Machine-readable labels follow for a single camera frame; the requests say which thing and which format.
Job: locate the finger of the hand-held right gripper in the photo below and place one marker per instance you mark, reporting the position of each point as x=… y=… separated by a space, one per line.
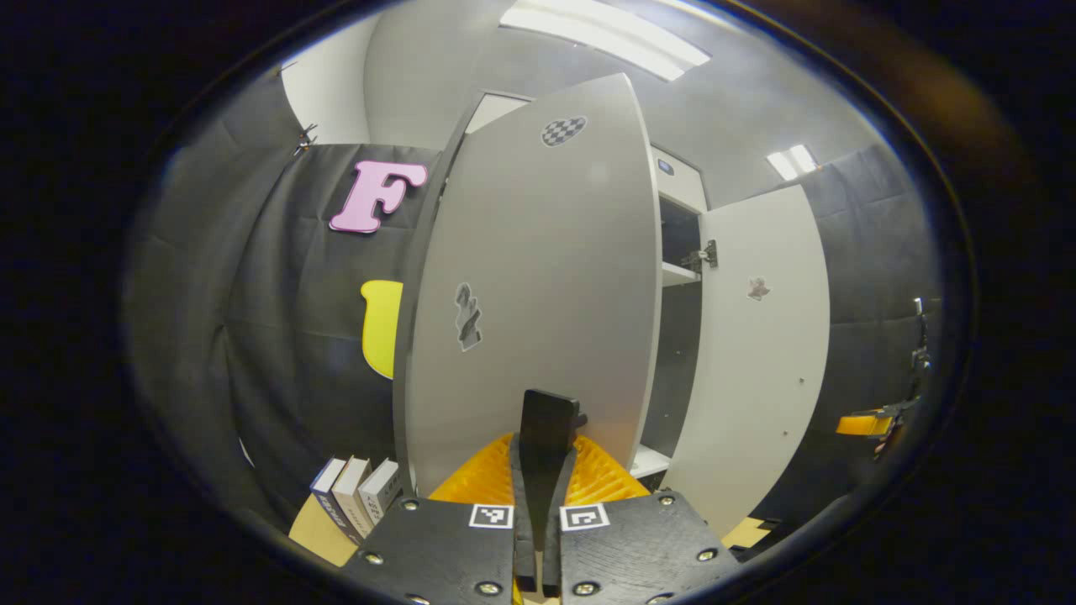
x=862 y=424

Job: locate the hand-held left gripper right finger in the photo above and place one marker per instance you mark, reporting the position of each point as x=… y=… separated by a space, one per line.
x=555 y=555

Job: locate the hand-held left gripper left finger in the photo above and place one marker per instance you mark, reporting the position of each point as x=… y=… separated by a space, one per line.
x=525 y=555

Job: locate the grey double-door shoe cabinet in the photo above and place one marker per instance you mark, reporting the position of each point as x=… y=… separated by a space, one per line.
x=677 y=353

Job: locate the grey cabinet door checkered sticker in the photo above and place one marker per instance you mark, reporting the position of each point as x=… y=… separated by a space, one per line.
x=546 y=252

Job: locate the white spine book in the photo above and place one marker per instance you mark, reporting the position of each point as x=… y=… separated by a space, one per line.
x=380 y=491

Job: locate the beige spine book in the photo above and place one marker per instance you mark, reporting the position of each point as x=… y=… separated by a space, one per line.
x=351 y=496

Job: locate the blue spine book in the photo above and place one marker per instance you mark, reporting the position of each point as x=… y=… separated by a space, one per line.
x=328 y=487

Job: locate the small ceiling light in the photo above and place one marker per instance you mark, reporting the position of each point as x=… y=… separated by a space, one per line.
x=792 y=162

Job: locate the black backdrop cloth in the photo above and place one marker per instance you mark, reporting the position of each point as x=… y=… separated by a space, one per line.
x=277 y=336

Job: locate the long ceiling light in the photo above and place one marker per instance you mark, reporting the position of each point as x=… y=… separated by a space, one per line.
x=605 y=38

